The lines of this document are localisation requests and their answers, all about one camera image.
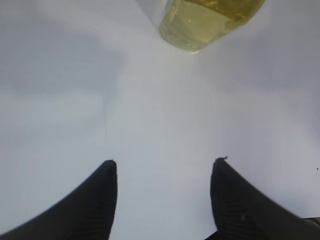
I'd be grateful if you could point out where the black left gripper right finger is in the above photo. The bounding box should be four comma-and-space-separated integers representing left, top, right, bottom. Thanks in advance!
208, 157, 320, 240

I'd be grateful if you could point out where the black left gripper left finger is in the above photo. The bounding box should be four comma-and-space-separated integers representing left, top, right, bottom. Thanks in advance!
0, 160, 117, 240

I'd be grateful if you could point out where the yellow tea bottle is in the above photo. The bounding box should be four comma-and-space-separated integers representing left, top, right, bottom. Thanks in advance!
159, 0, 264, 53

